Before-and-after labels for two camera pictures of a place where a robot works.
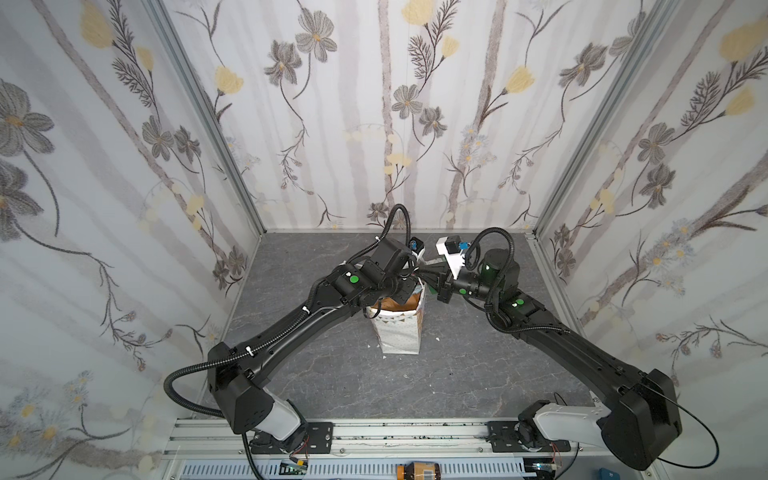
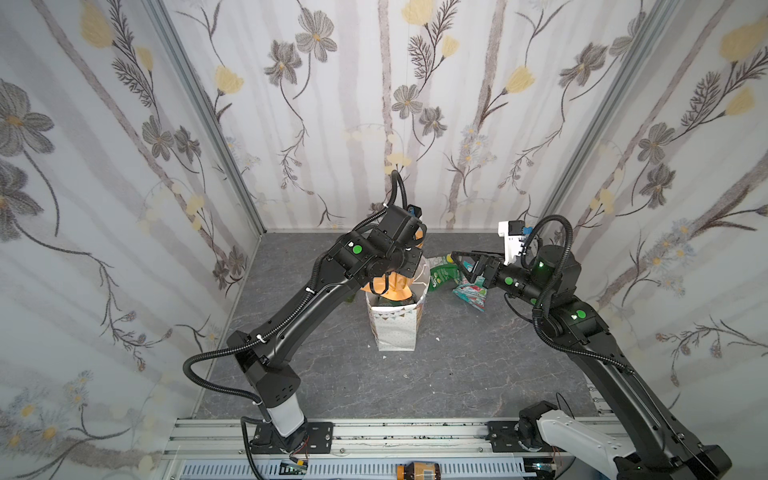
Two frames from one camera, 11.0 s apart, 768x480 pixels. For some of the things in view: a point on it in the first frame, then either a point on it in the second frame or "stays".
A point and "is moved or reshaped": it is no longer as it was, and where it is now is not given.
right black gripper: x=444 y=285 to x=485 y=271
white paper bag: x=399 y=332 stays
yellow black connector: x=419 y=470 stays
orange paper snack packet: x=393 y=305 is moved or reshaped
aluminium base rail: x=368 y=440 stays
